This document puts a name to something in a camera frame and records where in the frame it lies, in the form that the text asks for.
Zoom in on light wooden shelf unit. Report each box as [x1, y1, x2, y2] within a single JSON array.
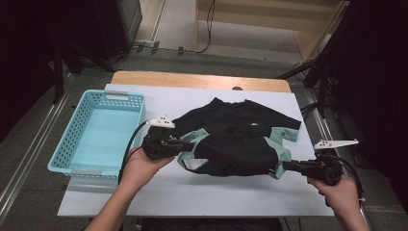
[[192, 0, 351, 61]]

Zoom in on hand-held gripper black cable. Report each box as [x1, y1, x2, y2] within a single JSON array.
[[333, 153, 365, 201], [117, 119, 152, 186]]

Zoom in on black floor cables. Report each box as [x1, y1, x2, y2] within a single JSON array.
[[299, 101, 321, 120]]

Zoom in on left hand-held gripper black cable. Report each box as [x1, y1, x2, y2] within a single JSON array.
[[117, 119, 152, 186]]

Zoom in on metal floor rail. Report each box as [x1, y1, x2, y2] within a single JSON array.
[[0, 71, 78, 224], [301, 88, 375, 231]]

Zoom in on black metal stand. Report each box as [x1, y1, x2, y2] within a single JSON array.
[[275, 0, 357, 119], [51, 39, 116, 105]]

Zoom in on hanging black cable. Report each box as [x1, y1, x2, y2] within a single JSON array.
[[194, 0, 217, 55]]

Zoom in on right hand-held gripper black cable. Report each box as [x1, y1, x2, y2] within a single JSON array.
[[333, 153, 365, 201]]

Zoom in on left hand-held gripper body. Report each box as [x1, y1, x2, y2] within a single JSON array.
[[141, 115, 176, 161]]

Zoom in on black curtain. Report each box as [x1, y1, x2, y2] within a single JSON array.
[[330, 0, 408, 215], [0, 0, 100, 143]]

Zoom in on taped floor cable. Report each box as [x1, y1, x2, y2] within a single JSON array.
[[109, 39, 197, 64]]

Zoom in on dark cabinet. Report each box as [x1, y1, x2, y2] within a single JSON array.
[[94, 0, 143, 61]]

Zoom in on black and green shirt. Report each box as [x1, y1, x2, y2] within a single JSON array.
[[171, 96, 302, 180]]

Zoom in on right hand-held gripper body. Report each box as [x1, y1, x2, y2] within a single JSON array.
[[306, 138, 360, 187]]

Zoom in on turquoise plastic basket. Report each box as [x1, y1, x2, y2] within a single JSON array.
[[47, 89, 147, 179]]

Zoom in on person's left hand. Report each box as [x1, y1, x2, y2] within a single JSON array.
[[123, 147, 176, 193]]

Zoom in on person's right hand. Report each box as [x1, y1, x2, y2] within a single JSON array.
[[307, 177, 362, 219]]

